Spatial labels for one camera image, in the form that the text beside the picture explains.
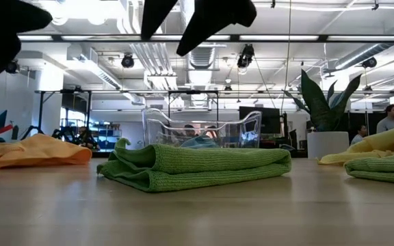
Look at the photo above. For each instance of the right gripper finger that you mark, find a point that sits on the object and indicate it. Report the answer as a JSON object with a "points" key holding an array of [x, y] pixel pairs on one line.
{"points": [[214, 17], [156, 13]]}

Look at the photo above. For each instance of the orange microfiber towel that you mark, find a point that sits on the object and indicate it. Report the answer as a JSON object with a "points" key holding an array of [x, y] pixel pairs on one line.
{"points": [[36, 153]]}

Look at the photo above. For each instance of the green microfiber towel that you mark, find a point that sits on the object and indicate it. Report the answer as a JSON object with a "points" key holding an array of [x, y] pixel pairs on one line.
{"points": [[385, 169], [197, 167]]}

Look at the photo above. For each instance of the yellow microfiber towel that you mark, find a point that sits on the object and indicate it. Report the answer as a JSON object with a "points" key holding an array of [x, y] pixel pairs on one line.
{"points": [[385, 141]]}

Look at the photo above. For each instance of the blue microfiber towel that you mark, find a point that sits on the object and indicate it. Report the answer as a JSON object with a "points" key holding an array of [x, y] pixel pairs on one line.
{"points": [[200, 143]]}

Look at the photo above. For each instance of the person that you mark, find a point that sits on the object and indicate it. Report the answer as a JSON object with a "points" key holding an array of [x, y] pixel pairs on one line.
{"points": [[85, 136], [359, 138], [190, 131], [388, 124], [211, 132]]}

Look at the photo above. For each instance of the black background monitor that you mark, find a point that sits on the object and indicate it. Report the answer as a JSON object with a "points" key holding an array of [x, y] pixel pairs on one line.
{"points": [[272, 119]]}

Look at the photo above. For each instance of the clear plastic bin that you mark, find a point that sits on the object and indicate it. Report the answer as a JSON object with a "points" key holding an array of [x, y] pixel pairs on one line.
{"points": [[251, 133]]}

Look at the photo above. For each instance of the black background robot rig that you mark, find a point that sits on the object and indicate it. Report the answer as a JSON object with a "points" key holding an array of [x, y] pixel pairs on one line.
{"points": [[63, 133]]}

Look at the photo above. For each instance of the green snake plant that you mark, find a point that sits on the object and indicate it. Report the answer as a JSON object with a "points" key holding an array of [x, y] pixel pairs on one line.
{"points": [[320, 109]]}

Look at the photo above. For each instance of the white plant pot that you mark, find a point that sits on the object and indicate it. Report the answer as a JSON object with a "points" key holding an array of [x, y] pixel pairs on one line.
{"points": [[328, 145]]}

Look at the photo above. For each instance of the black room partition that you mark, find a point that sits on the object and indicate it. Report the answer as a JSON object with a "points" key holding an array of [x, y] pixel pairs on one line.
{"points": [[357, 119]]}

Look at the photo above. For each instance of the silver ceiling air duct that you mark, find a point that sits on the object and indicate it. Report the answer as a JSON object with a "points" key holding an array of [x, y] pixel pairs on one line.
{"points": [[202, 59]]}

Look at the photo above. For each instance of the black ceiling camera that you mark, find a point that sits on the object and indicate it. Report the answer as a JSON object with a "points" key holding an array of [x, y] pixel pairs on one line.
{"points": [[127, 61], [369, 62], [12, 66]]}

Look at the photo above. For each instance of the black hanging rig camera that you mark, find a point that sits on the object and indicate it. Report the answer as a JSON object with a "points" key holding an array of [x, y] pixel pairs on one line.
{"points": [[245, 56]]}

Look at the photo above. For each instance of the black background table frame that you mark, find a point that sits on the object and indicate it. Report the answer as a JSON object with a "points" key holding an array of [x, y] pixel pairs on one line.
{"points": [[63, 91]]}

